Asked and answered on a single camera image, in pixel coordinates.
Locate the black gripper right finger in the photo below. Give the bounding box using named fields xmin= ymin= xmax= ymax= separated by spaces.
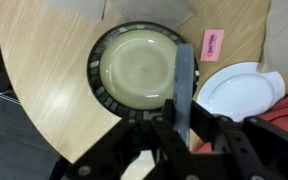
xmin=184 ymin=43 xmax=288 ymax=180

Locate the long grey napkin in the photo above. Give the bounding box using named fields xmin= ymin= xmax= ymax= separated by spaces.
xmin=256 ymin=0 xmax=288 ymax=75

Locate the small white plate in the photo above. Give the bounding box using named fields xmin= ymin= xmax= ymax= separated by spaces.
xmin=196 ymin=61 xmax=287 ymax=123

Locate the salmon red cloth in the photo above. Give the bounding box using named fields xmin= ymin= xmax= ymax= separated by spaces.
xmin=194 ymin=85 xmax=288 ymax=154

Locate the dark rimmed cream bowl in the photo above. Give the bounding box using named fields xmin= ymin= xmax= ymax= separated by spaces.
xmin=86 ymin=21 xmax=201 ymax=121

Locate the pink sachet packet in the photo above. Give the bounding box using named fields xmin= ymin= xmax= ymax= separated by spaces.
xmin=199 ymin=28 xmax=226 ymax=63

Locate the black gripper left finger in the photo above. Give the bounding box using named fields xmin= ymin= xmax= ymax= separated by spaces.
xmin=63 ymin=43 xmax=186 ymax=180

